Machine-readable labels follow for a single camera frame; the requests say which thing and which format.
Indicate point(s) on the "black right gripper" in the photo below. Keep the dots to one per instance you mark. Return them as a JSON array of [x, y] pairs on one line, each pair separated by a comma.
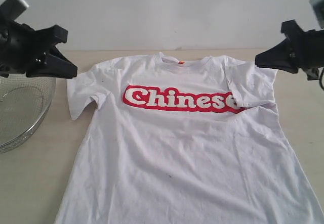
[[304, 51]]

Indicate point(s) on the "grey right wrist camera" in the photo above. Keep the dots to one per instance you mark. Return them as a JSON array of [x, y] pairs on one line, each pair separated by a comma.
[[317, 6]]

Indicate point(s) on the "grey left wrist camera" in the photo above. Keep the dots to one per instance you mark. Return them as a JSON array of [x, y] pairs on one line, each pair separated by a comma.
[[13, 9]]

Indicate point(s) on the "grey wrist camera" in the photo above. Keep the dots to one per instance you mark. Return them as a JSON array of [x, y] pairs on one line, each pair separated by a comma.
[[317, 6], [13, 9]]

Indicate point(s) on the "white t-shirt red Chinese logo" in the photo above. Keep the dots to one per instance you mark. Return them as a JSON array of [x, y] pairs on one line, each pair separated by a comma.
[[183, 142]]

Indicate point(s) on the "metal wire mesh basket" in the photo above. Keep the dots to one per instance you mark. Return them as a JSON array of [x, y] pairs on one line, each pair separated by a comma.
[[24, 105]]

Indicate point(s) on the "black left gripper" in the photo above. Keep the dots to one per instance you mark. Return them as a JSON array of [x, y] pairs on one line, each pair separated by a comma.
[[28, 51]]

